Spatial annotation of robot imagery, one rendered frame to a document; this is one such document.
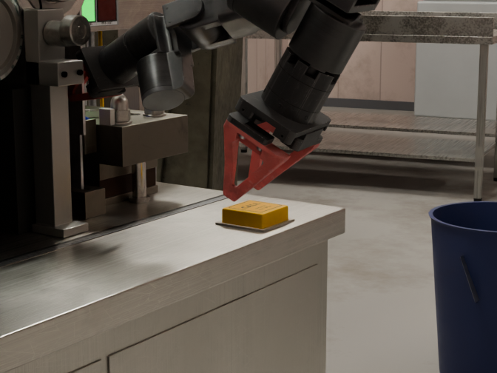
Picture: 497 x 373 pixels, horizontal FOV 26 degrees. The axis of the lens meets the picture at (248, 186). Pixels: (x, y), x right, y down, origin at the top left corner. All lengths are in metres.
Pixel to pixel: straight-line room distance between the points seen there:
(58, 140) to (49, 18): 0.16
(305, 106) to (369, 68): 8.83
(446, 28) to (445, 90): 2.96
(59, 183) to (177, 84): 0.22
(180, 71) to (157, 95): 0.04
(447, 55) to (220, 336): 7.45
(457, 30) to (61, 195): 4.54
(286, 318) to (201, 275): 0.28
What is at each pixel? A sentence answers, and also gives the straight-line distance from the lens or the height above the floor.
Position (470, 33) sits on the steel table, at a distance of 5.88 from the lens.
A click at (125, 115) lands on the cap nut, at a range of 1.62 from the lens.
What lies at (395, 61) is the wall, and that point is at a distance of 9.76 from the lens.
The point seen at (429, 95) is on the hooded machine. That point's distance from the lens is 8.88.
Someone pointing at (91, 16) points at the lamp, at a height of 1.17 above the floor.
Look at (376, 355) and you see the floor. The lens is 3.63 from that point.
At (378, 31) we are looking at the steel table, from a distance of 5.99.
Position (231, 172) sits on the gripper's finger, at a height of 1.07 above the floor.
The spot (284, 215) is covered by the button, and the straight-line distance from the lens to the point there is 1.54.
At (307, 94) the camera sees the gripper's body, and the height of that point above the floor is 1.14.
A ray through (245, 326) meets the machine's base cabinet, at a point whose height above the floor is 0.77.
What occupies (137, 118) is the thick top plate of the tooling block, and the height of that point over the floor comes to 1.03.
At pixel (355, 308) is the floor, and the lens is 4.10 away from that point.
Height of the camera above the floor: 1.26
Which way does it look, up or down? 12 degrees down
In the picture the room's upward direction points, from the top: straight up
